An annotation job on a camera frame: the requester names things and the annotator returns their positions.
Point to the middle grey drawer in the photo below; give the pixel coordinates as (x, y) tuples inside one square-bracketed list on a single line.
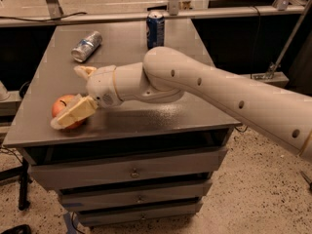
[(129, 196)]

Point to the black stand leg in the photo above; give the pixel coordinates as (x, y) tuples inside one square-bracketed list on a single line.
[(21, 173)]

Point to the grey metal railing beam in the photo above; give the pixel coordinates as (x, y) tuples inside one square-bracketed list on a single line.
[(211, 13)]

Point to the bottom grey drawer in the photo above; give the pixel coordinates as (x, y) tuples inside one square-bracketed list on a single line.
[(182, 207)]

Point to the grey drawer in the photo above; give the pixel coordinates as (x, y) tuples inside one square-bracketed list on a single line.
[(131, 168), (129, 196), (182, 207)]

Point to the silver can lying down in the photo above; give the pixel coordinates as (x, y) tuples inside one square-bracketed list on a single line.
[(86, 46)]

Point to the red apple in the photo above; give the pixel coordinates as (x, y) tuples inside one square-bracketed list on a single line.
[(60, 104)]

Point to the top grey drawer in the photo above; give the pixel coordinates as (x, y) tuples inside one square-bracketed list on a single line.
[(131, 168)]

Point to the grey drawer cabinet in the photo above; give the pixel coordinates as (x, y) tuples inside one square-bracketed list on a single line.
[(133, 128)]

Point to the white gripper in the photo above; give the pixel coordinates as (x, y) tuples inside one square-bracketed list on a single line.
[(100, 86)]

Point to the metal diagonal brace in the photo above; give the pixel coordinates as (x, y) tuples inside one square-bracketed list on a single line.
[(269, 74)]

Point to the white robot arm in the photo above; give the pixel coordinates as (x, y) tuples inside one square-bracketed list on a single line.
[(165, 74)]

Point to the blue upright soda can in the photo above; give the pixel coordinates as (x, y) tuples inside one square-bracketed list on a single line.
[(155, 29)]

